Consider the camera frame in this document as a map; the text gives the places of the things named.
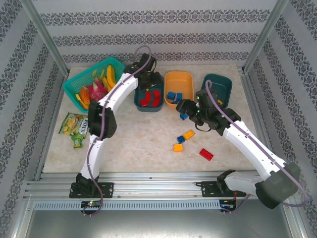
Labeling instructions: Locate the dark teal plastic container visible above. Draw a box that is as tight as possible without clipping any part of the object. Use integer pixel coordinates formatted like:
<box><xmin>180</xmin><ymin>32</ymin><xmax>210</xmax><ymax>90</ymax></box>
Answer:
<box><xmin>133</xmin><ymin>74</ymin><xmax>165</xmax><ymax>113</ymax></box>
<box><xmin>201</xmin><ymin>73</ymin><xmax>233</xmax><ymax>110</ymax></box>

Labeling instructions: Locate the orange plastic container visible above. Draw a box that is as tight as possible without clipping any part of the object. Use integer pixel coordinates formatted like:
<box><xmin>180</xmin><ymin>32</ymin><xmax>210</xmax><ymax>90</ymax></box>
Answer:
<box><xmin>164</xmin><ymin>71</ymin><xmax>195</xmax><ymax>110</ymax></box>

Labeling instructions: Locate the yellow toy banana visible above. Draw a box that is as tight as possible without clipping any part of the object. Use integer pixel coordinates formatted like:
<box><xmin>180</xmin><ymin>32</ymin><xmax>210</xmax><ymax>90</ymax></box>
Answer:
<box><xmin>106</xmin><ymin>64</ymin><xmax>117</xmax><ymax>88</ymax></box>

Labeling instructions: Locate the yellow toy fruit slice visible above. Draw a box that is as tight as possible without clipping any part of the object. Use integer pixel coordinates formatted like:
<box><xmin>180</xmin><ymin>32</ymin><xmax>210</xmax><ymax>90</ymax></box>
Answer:
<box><xmin>102</xmin><ymin>76</ymin><xmax>112</xmax><ymax>93</ymax></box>

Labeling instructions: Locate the pink toy dragon fruit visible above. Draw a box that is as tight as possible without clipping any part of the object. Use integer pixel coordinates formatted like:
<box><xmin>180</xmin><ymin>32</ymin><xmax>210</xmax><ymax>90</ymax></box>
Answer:
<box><xmin>88</xmin><ymin>69</ymin><xmax>109</xmax><ymax>102</ymax></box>

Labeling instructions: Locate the orange toy mango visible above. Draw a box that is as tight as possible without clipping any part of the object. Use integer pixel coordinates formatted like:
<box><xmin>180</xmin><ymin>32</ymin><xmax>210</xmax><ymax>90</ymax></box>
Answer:
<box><xmin>79</xmin><ymin>88</ymin><xmax>91</xmax><ymax>104</ymax></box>

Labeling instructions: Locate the small yellow toy fruit piece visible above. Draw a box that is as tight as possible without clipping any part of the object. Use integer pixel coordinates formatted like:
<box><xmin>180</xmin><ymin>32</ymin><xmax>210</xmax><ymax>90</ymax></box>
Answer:
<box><xmin>75</xmin><ymin>93</ymin><xmax>89</xmax><ymax>110</ymax></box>

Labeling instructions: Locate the teal plastic mesh basket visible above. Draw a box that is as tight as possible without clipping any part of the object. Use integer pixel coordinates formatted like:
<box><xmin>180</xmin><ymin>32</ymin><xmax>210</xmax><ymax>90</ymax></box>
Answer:
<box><xmin>62</xmin><ymin>57</ymin><xmax>126</xmax><ymax>114</ymax></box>

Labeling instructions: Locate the green snack bag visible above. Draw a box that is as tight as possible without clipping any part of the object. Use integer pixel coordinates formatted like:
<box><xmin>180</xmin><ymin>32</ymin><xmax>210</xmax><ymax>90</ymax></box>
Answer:
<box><xmin>58</xmin><ymin>112</ymin><xmax>89</xmax><ymax>149</ymax></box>

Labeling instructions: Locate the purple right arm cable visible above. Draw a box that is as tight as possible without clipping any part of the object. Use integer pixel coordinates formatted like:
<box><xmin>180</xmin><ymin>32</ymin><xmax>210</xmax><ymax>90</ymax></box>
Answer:
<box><xmin>205</xmin><ymin>79</ymin><xmax>310</xmax><ymax>214</ymax></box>

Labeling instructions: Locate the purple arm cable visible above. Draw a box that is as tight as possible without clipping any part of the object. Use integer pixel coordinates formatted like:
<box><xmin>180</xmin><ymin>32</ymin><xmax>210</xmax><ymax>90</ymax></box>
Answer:
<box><xmin>205</xmin><ymin>79</ymin><xmax>310</xmax><ymax>214</ymax></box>
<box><xmin>83</xmin><ymin>45</ymin><xmax>152</xmax><ymax>218</ymax></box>

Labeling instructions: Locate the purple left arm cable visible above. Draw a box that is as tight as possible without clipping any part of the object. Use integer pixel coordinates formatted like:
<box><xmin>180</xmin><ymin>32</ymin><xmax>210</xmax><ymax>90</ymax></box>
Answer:
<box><xmin>83</xmin><ymin>45</ymin><xmax>152</xmax><ymax>218</ymax></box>

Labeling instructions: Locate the aluminium table side rail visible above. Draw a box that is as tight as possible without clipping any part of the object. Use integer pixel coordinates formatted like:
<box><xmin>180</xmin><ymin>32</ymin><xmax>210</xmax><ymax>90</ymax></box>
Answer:
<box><xmin>34</xmin><ymin>71</ymin><xmax>70</xmax><ymax>181</ymax></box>
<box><xmin>238</xmin><ymin>66</ymin><xmax>282</xmax><ymax>179</ymax></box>

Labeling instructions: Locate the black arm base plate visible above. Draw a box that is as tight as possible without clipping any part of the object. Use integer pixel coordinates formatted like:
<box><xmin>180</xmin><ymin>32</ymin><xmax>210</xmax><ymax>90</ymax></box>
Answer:
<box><xmin>200</xmin><ymin>180</ymin><xmax>247</xmax><ymax>198</ymax></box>
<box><xmin>69</xmin><ymin>182</ymin><xmax>114</xmax><ymax>199</ymax></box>

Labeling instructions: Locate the aluminium mounting rail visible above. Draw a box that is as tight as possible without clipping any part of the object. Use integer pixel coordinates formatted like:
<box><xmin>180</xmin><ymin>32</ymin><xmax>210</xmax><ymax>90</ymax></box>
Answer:
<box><xmin>23</xmin><ymin>172</ymin><xmax>294</xmax><ymax>199</ymax></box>

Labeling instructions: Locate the aluminium frame post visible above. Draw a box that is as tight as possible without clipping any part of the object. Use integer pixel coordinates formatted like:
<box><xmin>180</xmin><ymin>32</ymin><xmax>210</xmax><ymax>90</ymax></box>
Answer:
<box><xmin>243</xmin><ymin>0</ymin><xmax>290</xmax><ymax>73</ymax></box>
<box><xmin>21</xmin><ymin>0</ymin><xmax>69</xmax><ymax>75</ymax></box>

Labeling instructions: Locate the grey slotted cable duct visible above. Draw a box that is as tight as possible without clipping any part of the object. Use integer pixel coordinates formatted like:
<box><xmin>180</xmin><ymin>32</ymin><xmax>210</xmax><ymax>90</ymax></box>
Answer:
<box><xmin>33</xmin><ymin>200</ymin><xmax>221</xmax><ymax>211</ymax></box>

